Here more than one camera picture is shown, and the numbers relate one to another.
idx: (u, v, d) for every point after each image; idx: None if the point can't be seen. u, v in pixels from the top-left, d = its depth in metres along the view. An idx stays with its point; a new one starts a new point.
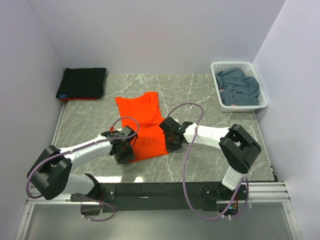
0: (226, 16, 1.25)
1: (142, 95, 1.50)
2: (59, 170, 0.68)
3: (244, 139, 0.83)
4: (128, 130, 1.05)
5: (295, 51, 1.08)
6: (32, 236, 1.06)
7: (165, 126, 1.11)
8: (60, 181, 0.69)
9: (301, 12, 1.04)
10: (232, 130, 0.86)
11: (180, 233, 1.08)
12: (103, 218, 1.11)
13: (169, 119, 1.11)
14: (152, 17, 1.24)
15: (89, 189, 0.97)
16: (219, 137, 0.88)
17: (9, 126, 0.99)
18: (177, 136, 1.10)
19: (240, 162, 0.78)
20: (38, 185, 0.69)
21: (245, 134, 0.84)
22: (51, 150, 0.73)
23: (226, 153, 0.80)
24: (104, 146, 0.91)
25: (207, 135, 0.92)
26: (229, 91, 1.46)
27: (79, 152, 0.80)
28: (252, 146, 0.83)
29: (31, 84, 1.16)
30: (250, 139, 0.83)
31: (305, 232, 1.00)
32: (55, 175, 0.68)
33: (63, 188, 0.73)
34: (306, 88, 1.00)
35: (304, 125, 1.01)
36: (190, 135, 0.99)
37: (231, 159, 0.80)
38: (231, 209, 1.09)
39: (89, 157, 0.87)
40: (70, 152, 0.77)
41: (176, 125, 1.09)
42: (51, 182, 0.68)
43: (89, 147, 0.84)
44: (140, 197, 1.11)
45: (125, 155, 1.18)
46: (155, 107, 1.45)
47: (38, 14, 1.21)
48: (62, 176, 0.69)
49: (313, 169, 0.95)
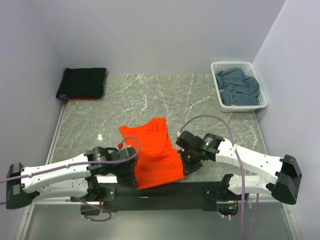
0: (226, 16, 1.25)
1: (148, 123, 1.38)
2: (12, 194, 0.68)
3: (294, 170, 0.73)
4: (126, 153, 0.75)
5: (294, 51, 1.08)
6: (32, 236, 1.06)
7: (183, 143, 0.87)
8: (16, 201, 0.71)
9: (301, 13, 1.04)
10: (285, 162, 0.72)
11: (180, 233, 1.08)
12: (104, 218, 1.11)
13: (187, 134, 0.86)
14: (152, 17, 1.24)
15: (83, 194, 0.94)
16: (274, 171, 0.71)
17: (9, 126, 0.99)
18: (203, 154, 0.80)
19: (293, 198, 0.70)
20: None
21: (297, 166, 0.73)
22: (15, 169, 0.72)
23: (281, 188, 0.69)
24: (77, 172, 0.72)
25: (255, 164, 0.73)
26: (229, 91, 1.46)
27: (39, 177, 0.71)
28: (298, 177, 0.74)
29: (31, 84, 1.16)
30: (297, 170, 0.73)
31: (305, 232, 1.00)
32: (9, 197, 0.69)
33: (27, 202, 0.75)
34: (306, 88, 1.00)
35: (304, 125, 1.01)
36: (228, 158, 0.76)
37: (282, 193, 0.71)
38: (231, 209, 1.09)
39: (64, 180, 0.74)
40: (28, 177, 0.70)
41: (198, 140, 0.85)
42: (8, 201, 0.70)
43: (55, 172, 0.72)
44: (140, 197, 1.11)
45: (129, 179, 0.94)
46: (164, 135, 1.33)
47: (38, 14, 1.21)
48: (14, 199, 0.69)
49: (312, 169, 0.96)
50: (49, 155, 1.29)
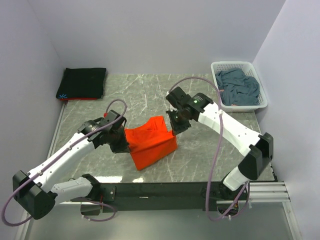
0: (226, 16, 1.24)
1: (147, 124, 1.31)
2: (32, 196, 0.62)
3: (266, 149, 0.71)
4: (113, 114, 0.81)
5: (294, 51, 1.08)
6: (32, 237, 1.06)
7: (173, 99, 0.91)
8: (41, 204, 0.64)
9: (301, 12, 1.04)
10: (262, 139, 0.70)
11: (180, 233, 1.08)
12: (102, 218, 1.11)
13: (177, 90, 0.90)
14: (152, 17, 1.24)
15: (87, 191, 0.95)
16: (248, 144, 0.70)
17: (9, 126, 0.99)
18: (188, 110, 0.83)
19: (256, 171, 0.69)
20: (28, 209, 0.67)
21: (272, 147, 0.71)
22: (20, 176, 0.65)
23: (248, 159, 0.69)
24: (82, 147, 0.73)
25: (232, 132, 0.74)
26: (229, 91, 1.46)
27: (50, 170, 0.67)
28: (269, 158, 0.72)
29: (31, 84, 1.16)
30: (271, 150, 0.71)
31: (305, 232, 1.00)
32: (33, 204, 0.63)
33: (52, 203, 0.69)
34: (306, 87, 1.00)
35: (304, 125, 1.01)
36: (211, 121, 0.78)
37: (247, 165, 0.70)
38: (232, 209, 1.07)
39: (72, 163, 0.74)
40: (39, 175, 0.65)
41: (186, 98, 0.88)
42: (32, 208, 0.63)
43: (61, 158, 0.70)
44: (140, 197, 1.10)
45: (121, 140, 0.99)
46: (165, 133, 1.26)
47: (38, 14, 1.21)
48: (38, 202, 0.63)
49: (312, 169, 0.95)
50: (49, 154, 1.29)
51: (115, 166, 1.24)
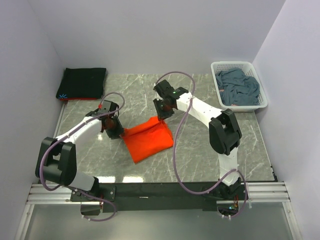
0: (225, 16, 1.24)
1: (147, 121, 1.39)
2: (66, 153, 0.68)
3: (229, 123, 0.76)
4: (109, 103, 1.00)
5: (294, 50, 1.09)
6: (32, 236, 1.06)
7: (159, 89, 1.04)
8: (70, 165, 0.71)
9: (301, 12, 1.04)
10: (224, 114, 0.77)
11: (180, 233, 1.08)
12: (102, 218, 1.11)
13: (164, 83, 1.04)
14: (152, 17, 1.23)
15: (90, 184, 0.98)
16: (210, 117, 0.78)
17: (9, 125, 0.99)
18: (169, 100, 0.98)
19: (219, 140, 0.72)
20: (53, 175, 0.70)
21: (236, 121, 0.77)
22: (49, 141, 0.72)
23: (211, 130, 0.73)
24: (95, 124, 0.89)
25: (199, 111, 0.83)
26: (229, 91, 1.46)
27: (75, 135, 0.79)
28: (236, 133, 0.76)
29: (31, 84, 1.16)
30: (235, 124, 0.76)
31: (305, 232, 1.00)
32: (65, 161, 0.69)
33: (74, 170, 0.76)
34: (306, 87, 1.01)
35: (304, 124, 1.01)
36: (183, 103, 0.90)
37: (213, 137, 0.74)
38: (231, 209, 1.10)
39: (87, 136, 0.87)
40: (67, 137, 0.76)
41: (170, 89, 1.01)
42: (63, 168, 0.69)
43: (81, 129, 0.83)
44: (140, 197, 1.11)
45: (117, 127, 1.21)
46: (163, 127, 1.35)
47: (38, 13, 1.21)
48: (72, 158, 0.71)
49: (312, 169, 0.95)
50: None
51: (115, 166, 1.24)
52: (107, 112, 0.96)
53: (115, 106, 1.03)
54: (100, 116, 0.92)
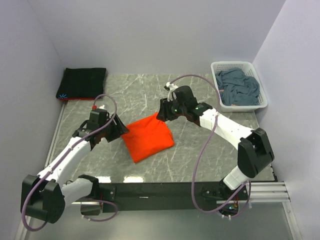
0: (226, 15, 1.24)
1: (145, 117, 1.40)
2: (49, 194, 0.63)
3: (261, 144, 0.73)
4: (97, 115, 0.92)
5: (294, 51, 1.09)
6: (32, 237, 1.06)
7: (181, 98, 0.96)
8: (56, 204, 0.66)
9: (301, 13, 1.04)
10: (255, 133, 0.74)
11: (180, 233, 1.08)
12: (103, 218, 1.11)
13: (188, 92, 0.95)
14: (152, 17, 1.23)
15: (89, 188, 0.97)
16: (239, 137, 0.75)
17: (9, 125, 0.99)
18: (191, 115, 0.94)
19: (250, 164, 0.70)
20: (38, 215, 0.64)
21: (268, 142, 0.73)
22: (29, 180, 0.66)
23: (241, 153, 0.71)
24: (82, 147, 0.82)
25: (226, 129, 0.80)
26: (229, 92, 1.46)
27: (59, 167, 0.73)
28: (268, 155, 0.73)
29: (31, 84, 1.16)
30: (267, 146, 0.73)
31: (305, 232, 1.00)
32: (49, 200, 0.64)
33: (63, 205, 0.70)
34: (306, 89, 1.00)
35: (305, 125, 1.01)
36: (208, 121, 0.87)
37: (243, 160, 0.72)
38: (231, 209, 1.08)
39: (75, 163, 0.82)
40: (50, 173, 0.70)
41: (192, 101, 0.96)
42: (48, 209, 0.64)
43: (67, 157, 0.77)
44: (139, 197, 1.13)
45: (113, 131, 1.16)
46: (162, 125, 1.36)
47: (38, 13, 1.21)
48: (56, 196, 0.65)
49: (313, 169, 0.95)
50: (49, 154, 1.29)
51: (115, 166, 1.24)
52: (97, 129, 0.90)
53: (106, 114, 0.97)
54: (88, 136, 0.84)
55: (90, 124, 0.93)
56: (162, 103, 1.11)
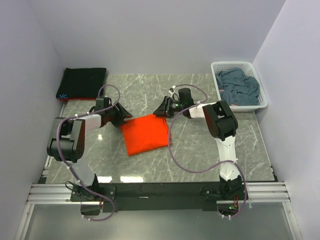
0: (225, 16, 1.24)
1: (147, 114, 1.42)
2: (78, 123, 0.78)
3: (223, 110, 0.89)
4: (100, 100, 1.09)
5: (293, 50, 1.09)
6: (32, 237, 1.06)
7: (181, 95, 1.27)
8: (81, 138, 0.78)
9: (301, 12, 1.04)
10: (218, 104, 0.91)
11: (180, 233, 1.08)
12: (102, 217, 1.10)
13: (187, 92, 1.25)
14: (151, 17, 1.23)
15: (91, 180, 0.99)
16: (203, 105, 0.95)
17: (9, 125, 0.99)
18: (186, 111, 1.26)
19: (213, 122, 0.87)
20: (66, 147, 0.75)
21: (229, 109, 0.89)
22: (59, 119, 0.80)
23: (207, 114, 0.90)
24: (95, 116, 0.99)
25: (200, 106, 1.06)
26: (229, 91, 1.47)
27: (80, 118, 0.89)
28: (230, 118, 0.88)
29: (31, 84, 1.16)
30: (228, 111, 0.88)
31: (305, 232, 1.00)
32: (77, 132, 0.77)
33: (83, 149, 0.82)
34: (306, 87, 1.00)
35: (305, 123, 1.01)
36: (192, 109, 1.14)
37: (208, 121, 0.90)
38: (231, 209, 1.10)
39: (90, 125, 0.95)
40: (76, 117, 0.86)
41: (189, 101, 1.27)
42: (75, 139, 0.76)
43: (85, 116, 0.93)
44: (139, 197, 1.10)
45: (117, 116, 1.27)
46: (162, 124, 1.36)
47: (38, 13, 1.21)
48: (82, 130, 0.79)
49: (313, 169, 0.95)
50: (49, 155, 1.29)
51: (115, 166, 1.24)
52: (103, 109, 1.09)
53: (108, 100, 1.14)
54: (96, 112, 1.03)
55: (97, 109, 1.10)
56: (166, 99, 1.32)
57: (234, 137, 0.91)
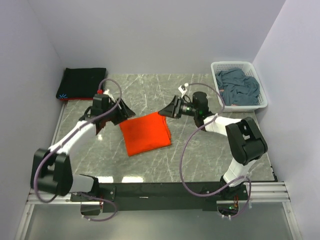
0: (225, 16, 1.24)
1: (149, 114, 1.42)
2: (60, 164, 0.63)
3: (249, 130, 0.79)
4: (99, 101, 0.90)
5: (294, 51, 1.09)
6: (32, 237, 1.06)
7: (196, 102, 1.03)
8: (66, 177, 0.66)
9: (301, 12, 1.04)
10: (243, 122, 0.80)
11: (180, 233, 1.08)
12: (103, 218, 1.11)
13: (202, 97, 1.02)
14: (152, 17, 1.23)
15: (90, 185, 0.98)
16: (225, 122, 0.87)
17: (9, 125, 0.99)
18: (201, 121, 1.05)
19: (239, 146, 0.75)
20: (49, 189, 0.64)
21: (257, 130, 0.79)
22: (41, 153, 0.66)
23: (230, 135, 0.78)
24: (89, 128, 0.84)
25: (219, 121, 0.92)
26: (229, 92, 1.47)
27: (68, 143, 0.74)
28: (259, 141, 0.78)
29: (31, 84, 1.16)
30: (257, 133, 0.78)
31: (305, 232, 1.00)
32: (61, 172, 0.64)
33: (72, 181, 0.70)
34: (306, 87, 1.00)
35: (305, 123, 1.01)
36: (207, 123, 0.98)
37: (232, 143, 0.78)
38: (231, 209, 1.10)
39: (81, 142, 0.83)
40: (61, 147, 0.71)
41: (206, 108, 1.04)
42: (59, 181, 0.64)
43: (74, 136, 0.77)
44: (139, 197, 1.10)
45: (118, 116, 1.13)
46: (162, 124, 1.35)
47: (38, 13, 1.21)
48: (67, 168, 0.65)
49: (313, 169, 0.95)
50: None
51: (115, 166, 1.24)
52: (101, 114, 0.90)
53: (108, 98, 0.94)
54: (94, 120, 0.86)
55: (94, 110, 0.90)
56: (177, 99, 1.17)
57: (256, 159, 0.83)
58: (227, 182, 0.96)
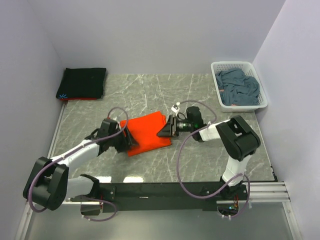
0: (225, 16, 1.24)
1: (151, 113, 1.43)
2: (57, 176, 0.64)
3: (239, 126, 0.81)
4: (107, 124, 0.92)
5: (294, 51, 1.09)
6: (32, 237, 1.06)
7: (190, 116, 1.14)
8: (59, 191, 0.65)
9: (300, 12, 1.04)
10: (233, 121, 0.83)
11: (180, 233, 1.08)
12: (103, 218, 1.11)
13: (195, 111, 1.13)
14: (152, 17, 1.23)
15: (90, 187, 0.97)
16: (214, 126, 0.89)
17: (9, 125, 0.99)
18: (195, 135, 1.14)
19: (231, 142, 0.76)
20: (40, 199, 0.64)
21: (248, 126, 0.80)
22: (42, 162, 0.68)
23: (221, 133, 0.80)
24: (93, 147, 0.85)
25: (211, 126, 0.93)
26: (229, 92, 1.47)
27: (70, 156, 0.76)
28: (250, 135, 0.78)
29: (31, 84, 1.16)
30: (246, 127, 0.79)
31: (305, 232, 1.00)
32: (55, 184, 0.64)
33: (64, 196, 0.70)
34: (306, 87, 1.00)
35: (305, 123, 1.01)
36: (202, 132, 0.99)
37: (225, 141, 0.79)
38: (231, 209, 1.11)
39: (85, 158, 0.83)
40: (62, 159, 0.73)
41: (199, 121, 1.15)
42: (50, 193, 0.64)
43: (77, 152, 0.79)
44: (140, 197, 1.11)
45: (122, 142, 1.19)
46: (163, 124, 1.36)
47: (37, 13, 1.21)
48: (62, 181, 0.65)
49: (313, 169, 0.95)
50: (49, 155, 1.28)
51: (115, 166, 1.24)
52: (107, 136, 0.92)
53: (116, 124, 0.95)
54: (99, 140, 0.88)
55: (101, 132, 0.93)
56: (172, 118, 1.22)
57: (252, 154, 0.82)
58: (226, 182, 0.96)
